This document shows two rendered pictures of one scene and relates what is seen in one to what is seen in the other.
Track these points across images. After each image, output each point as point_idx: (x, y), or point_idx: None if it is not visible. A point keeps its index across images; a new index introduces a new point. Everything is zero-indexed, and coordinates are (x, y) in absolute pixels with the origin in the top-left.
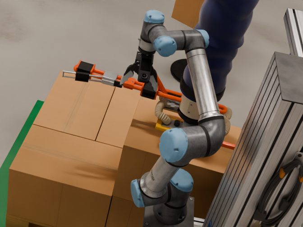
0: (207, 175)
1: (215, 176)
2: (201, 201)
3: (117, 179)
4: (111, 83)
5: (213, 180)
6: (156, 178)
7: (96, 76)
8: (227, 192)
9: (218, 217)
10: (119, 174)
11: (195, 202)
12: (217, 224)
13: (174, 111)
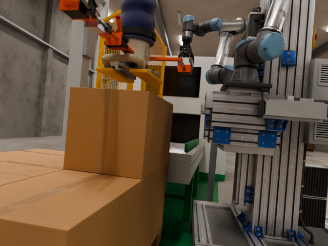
0: (168, 110)
1: (170, 109)
2: (166, 140)
3: (145, 149)
4: (103, 28)
5: (169, 113)
6: (286, 13)
7: (98, 12)
8: (293, 11)
9: (294, 33)
10: (146, 138)
11: (165, 143)
12: (297, 38)
13: (129, 66)
